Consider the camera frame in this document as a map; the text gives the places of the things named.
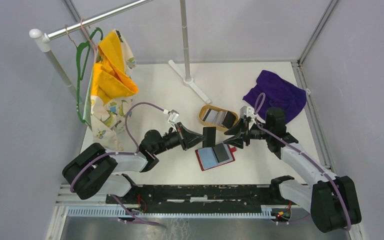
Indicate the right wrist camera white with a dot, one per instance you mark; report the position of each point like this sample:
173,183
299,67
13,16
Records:
248,112

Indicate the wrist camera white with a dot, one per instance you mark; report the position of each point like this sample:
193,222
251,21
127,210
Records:
248,112
172,116

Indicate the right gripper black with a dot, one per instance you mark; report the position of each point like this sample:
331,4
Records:
238,128

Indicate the white cable duct strip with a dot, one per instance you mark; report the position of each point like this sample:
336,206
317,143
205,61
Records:
119,212

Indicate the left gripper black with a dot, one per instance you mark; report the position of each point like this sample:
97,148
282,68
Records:
189,138

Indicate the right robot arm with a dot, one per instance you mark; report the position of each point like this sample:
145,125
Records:
330,200

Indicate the red card holder wallet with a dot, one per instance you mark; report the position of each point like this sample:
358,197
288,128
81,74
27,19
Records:
207,159

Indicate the oval wooden tray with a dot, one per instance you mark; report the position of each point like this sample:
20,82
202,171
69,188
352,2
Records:
230,119

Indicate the purple cloth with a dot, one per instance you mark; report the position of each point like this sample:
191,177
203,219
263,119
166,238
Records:
279,93

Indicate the yellow dinosaur print garment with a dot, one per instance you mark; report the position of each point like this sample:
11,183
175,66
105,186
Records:
111,90

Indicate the green clothes hanger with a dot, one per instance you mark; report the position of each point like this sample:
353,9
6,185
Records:
83,51

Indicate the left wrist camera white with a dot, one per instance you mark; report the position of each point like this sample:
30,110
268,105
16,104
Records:
172,116

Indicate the black credit card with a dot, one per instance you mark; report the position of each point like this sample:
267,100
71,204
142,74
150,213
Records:
209,133

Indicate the metal clothes rack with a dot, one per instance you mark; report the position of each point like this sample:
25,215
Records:
42,40

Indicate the silver credit card in tray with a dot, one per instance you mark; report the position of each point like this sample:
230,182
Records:
214,117

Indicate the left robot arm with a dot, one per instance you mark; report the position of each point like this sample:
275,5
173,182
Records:
94,170

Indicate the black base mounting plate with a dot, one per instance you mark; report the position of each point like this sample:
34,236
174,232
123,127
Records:
204,199

